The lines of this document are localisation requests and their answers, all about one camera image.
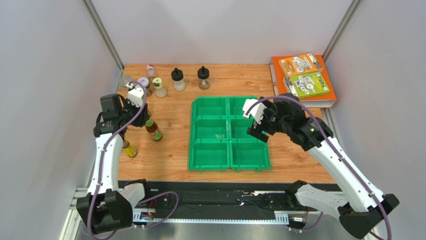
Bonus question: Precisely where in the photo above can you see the yellow cap green label bottle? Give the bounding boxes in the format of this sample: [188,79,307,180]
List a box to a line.
[144,117,163,141]

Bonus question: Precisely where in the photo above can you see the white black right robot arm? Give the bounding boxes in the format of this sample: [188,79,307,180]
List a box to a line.
[242,93,400,239]

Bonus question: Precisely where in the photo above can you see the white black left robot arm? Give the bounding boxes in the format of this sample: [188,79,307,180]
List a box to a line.
[76,93,147,238]

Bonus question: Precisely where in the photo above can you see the silver lid glass jar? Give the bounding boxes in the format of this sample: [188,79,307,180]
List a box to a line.
[118,75,133,91]

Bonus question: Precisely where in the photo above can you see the white lid sauce jar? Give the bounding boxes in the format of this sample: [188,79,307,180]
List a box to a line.
[137,77,154,97]

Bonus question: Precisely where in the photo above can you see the yellow-green lid sesame jar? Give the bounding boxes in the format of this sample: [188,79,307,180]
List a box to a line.
[152,77,168,98]

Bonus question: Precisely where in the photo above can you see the green comic book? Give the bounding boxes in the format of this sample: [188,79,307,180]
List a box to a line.
[282,72,331,99]

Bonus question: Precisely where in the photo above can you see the small yellow label oil bottle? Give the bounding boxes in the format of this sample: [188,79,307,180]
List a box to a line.
[122,140,138,158]

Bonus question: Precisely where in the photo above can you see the pink lid spice bottle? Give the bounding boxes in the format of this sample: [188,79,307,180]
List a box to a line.
[145,64,159,82]

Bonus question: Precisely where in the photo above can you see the orange comic book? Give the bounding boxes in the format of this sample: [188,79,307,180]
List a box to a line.
[278,53,324,77]

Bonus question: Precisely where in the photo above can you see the black lid jar white granules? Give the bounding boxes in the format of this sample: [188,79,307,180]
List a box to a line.
[171,67,186,92]

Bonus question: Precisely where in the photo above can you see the green plastic divided bin tray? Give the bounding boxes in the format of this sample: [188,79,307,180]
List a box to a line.
[187,96,272,173]

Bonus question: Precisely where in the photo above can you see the black lid jar right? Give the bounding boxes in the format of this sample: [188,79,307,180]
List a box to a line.
[197,66,210,90]

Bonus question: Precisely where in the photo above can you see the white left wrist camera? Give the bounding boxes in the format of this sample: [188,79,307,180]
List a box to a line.
[127,85,144,108]

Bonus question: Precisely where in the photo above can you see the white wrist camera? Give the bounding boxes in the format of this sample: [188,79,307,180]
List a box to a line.
[127,85,144,108]
[242,99,267,124]

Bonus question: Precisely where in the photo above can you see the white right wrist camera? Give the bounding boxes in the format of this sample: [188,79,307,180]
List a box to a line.
[242,99,267,124]

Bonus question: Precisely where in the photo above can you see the orange ring binder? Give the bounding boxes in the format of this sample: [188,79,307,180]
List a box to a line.
[269,53,337,108]

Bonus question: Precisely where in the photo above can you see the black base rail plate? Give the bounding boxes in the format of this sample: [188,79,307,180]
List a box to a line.
[137,181,314,221]

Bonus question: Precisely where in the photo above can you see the aluminium frame post left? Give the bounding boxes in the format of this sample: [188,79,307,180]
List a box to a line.
[81,0,125,73]

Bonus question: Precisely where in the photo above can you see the aluminium frame post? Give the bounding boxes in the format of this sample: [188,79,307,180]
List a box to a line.
[322,0,363,63]
[81,0,125,73]

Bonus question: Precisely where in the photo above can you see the aluminium frame post right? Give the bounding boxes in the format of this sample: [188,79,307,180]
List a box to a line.
[322,0,363,63]

